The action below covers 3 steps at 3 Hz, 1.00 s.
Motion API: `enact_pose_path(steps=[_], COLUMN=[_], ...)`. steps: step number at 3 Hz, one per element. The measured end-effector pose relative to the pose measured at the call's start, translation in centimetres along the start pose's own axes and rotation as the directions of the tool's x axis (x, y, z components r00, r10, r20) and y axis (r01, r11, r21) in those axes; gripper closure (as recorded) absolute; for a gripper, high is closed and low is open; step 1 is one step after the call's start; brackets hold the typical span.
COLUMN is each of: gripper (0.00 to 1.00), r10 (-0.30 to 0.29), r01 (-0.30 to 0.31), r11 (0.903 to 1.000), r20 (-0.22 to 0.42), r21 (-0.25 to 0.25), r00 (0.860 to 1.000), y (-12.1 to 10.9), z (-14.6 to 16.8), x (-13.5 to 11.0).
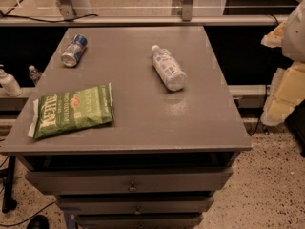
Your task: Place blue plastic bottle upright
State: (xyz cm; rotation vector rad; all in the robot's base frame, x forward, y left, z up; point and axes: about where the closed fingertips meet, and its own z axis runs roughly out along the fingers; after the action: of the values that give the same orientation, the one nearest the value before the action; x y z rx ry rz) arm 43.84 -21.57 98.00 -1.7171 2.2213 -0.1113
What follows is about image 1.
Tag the clear blue-label plastic bottle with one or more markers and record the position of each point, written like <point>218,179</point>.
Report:
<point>168,69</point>

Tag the black round floor object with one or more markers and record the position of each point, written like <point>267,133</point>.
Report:
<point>38,222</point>

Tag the grey drawer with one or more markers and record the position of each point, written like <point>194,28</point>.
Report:
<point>151,221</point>
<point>135,206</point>
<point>129,181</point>

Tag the white spray bottle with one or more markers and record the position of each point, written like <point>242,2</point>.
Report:
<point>9,83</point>

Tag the blue silver soda can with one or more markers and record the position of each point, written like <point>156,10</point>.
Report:
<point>72,54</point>

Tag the bottom grey drawer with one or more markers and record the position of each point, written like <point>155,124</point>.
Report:
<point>151,221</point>

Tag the small clear water bottle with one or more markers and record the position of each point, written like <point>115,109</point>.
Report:
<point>34,74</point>

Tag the grey drawer cabinet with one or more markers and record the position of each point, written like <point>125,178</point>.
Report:
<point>154,128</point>

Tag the metal rail right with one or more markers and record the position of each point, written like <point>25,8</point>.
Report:
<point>249,96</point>

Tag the green chip bag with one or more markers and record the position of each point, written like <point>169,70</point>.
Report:
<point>57,114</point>

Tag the middle grey drawer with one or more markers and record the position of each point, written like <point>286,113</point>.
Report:
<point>135,206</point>

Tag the black stand leg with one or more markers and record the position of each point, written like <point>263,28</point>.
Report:
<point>8,174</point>

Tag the grey metal bracket left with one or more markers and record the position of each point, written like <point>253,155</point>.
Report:
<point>67,0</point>

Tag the top grey drawer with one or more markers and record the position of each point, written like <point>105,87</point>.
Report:
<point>129,181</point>

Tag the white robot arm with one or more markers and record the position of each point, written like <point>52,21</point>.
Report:
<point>293,39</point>

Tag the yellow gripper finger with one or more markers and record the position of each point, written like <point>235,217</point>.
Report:
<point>274,38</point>
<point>286,92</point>

